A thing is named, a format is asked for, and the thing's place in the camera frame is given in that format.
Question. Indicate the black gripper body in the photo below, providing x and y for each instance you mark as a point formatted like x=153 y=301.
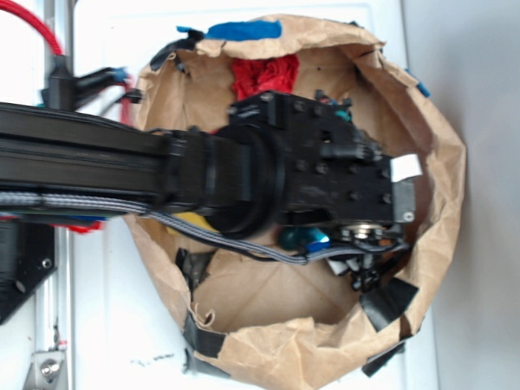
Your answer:
x=307 y=164

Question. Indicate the dark green plastic pickle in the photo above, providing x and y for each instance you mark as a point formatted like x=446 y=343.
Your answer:
x=310 y=239

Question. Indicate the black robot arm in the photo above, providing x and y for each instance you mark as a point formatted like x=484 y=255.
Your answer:
x=52 y=151

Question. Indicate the red crumpled tissue paper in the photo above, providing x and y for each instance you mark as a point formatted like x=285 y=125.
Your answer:
x=256 y=76

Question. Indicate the blue tape piece right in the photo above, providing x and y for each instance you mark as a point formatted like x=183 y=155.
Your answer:
x=420 y=85

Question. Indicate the black tape inner right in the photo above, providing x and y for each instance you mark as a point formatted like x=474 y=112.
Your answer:
x=384 y=305

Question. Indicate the black tape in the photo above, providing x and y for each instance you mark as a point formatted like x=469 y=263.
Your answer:
x=376 y=363
x=207 y=343
x=172 y=49
x=193 y=266
x=384 y=305

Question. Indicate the yellow sponge piece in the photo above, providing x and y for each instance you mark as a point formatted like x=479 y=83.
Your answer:
x=192 y=218

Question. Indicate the brown paper bag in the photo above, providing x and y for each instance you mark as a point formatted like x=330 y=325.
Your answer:
x=302 y=327

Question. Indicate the black tape inner left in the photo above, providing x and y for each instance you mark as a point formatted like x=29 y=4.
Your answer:
x=193 y=266

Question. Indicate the blue tape strip top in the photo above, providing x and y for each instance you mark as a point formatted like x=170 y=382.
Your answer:
x=238 y=31

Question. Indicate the black tape top left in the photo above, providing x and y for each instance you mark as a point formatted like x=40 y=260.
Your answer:
x=172 y=49

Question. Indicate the black tape bottom right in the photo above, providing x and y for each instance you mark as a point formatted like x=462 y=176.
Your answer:
x=376 y=363

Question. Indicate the black tape bottom left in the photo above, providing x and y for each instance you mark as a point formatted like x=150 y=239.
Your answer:
x=207 y=343

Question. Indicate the aluminium rail frame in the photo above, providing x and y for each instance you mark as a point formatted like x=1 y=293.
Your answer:
x=53 y=307

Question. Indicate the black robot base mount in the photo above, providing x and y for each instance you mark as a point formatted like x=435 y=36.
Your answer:
x=27 y=259

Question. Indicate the metal corner bracket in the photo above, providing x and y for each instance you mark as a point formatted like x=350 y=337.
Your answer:
x=47 y=371

